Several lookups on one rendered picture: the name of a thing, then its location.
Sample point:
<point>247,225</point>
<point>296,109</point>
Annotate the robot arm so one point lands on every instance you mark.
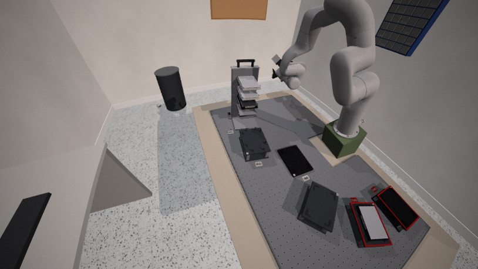
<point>357,18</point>

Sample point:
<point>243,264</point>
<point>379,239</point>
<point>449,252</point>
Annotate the black microplate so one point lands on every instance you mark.
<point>247,104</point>

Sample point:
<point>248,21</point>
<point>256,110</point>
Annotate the white microplate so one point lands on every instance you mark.
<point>248,83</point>
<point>248,94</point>

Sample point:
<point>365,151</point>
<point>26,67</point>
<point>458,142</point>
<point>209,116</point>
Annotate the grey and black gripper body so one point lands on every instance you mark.
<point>277,72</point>

